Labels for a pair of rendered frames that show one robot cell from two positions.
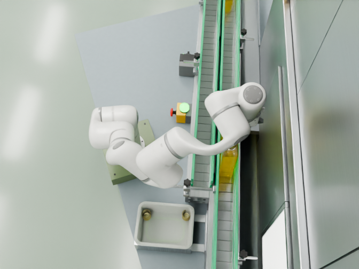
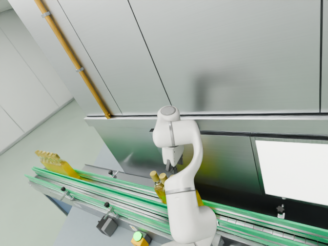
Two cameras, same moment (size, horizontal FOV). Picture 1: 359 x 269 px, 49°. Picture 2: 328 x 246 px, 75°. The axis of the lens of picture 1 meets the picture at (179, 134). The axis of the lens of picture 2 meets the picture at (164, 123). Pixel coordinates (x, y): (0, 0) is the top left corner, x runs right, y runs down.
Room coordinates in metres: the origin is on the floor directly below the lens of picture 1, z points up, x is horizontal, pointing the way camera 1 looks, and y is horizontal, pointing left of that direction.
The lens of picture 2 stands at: (0.20, 0.31, 1.86)
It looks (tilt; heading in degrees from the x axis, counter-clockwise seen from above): 31 degrees down; 309
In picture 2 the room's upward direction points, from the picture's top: 25 degrees counter-clockwise
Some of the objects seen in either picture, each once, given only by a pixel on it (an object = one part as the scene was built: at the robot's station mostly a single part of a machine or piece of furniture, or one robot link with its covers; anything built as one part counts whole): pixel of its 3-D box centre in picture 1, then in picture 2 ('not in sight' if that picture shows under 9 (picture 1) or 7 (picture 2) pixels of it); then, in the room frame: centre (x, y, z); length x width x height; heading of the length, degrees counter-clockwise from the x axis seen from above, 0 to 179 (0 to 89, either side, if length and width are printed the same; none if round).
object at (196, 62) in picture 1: (191, 63); (109, 214); (1.13, -0.05, 0.94); 0.07 x 0.04 x 0.13; 86
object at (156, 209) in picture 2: (218, 19); (92, 189); (1.43, -0.18, 0.92); 1.75 x 0.01 x 0.08; 176
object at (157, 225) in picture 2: (203, 18); (84, 198); (1.44, -0.11, 0.92); 1.75 x 0.01 x 0.08; 176
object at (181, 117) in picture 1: (183, 113); (141, 241); (0.97, -0.02, 0.79); 0.07 x 0.07 x 0.07; 86
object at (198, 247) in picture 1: (171, 228); not in sight; (0.42, 0.02, 0.79); 0.27 x 0.17 x 0.08; 86
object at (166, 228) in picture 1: (165, 227); not in sight; (0.42, 0.05, 0.80); 0.22 x 0.17 x 0.09; 86
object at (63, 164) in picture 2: not in sight; (65, 167); (1.74, -0.26, 1.02); 0.06 x 0.06 x 0.28; 86
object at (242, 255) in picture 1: (246, 258); (282, 214); (0.28, -0.24, 0.94); 0.07 x 0.04 x 0.13; 86
